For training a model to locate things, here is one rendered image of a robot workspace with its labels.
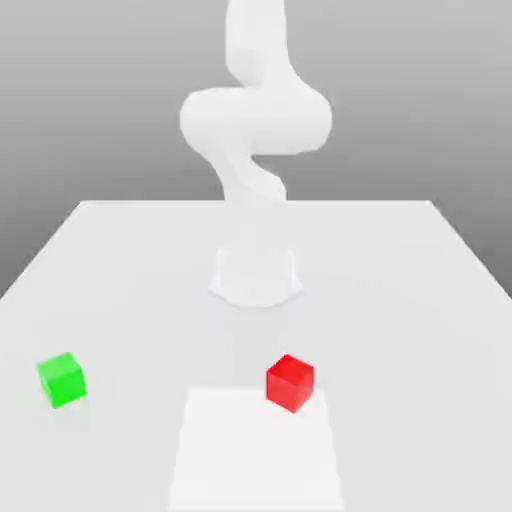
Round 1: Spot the small red cube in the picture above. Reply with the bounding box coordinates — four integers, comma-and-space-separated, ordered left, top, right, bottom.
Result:
265, 353, 316, 414

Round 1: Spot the small green cube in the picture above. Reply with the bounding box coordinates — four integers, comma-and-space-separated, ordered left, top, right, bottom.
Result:
35, 351, 88, 410

